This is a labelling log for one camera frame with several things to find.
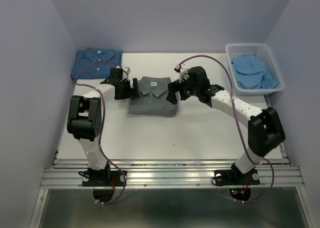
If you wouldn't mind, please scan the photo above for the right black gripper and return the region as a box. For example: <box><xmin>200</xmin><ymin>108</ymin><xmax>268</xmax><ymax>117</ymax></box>
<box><xmin>165</xmin><ymin>72</ymin><xmax>199</xmax><ymax>105</ymax></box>

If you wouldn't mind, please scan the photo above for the purple cable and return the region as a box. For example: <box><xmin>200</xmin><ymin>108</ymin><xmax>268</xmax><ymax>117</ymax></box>
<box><xmin>73</xmin><ymin>59</ymin><xmax>129</xmax><ymax>206</ymax></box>
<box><xmin>174</xmin><ymin>54</ymin><xmax>276</xmax><ymax>205</ymax></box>

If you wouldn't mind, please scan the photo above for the light blue crumpled shirt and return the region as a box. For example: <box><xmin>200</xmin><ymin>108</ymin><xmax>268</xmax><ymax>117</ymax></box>
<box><xmin>231</xmin><ymin>54</ymin><xmax>279</xmax><ymax>90</ymax></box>

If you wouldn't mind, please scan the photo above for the grey long sleeve shirt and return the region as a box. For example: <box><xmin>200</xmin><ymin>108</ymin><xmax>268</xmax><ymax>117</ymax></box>
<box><xmin>128</xmin><ymin>76</ymin><xmax>178</xmax><ymax>117</ymax></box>

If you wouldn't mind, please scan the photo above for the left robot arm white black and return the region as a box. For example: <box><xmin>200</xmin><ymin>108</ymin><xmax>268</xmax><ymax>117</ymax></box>
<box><xmin>66</xmin><ymin>66</ymin><xmax>140</xmax><ymax>188</ymax></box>

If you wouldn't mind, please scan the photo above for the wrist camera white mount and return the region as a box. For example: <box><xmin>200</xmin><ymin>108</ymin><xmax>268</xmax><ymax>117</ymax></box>
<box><xmin>122</xmin><ymin>67</ymin><xmax>131</xmax><ymax>81</ymax></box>
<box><xmin>174</xmin><ymin>63</ymin><xmax>190</xmax><ymax>83</ymax></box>

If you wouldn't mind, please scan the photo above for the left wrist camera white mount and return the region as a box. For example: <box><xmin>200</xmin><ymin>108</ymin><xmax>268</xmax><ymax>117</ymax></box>
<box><xmin>122</xmin><ymin>67</ymin><xmax>131</xmax><ymax>81</ymax></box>

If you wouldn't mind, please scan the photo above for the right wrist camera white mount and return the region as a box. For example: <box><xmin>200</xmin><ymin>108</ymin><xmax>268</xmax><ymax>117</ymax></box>
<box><xmin>174</xmin><ymin>63</ymin><xmax>190</xmax><ymax>83</ymax></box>

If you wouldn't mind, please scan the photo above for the folded blue checked shirt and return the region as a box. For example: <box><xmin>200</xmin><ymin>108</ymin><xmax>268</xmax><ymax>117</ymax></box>
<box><xmin>71</xmin><ymin>48</ymin><xmax>123</xmax><ymax>80</ymax></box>

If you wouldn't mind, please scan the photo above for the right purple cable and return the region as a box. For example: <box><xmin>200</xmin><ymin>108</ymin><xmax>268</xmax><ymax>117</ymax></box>
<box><xmin>174</xmin><ymin>54</ymin><xmax>276</xmax><ymax>205</ymax></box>

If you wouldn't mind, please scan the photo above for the white plastic basket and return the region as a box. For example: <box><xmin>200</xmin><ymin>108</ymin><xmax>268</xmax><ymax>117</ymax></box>
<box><xmin>225</xmin><ymin>43</ymin><xmax>285</xmax><ymax>96</ymax></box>

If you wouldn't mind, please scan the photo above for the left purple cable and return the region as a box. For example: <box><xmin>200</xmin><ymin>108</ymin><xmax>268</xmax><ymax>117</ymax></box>
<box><xmin>73</xmin><ymin>59</ymin><xmax>129</xmax><ymax>206</ymax></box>

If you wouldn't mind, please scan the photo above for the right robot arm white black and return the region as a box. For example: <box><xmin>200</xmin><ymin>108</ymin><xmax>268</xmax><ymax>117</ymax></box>
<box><xmin>166</xmin><ymin>66</ymin><xmax>286</xmax><ymax>187</ymax></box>

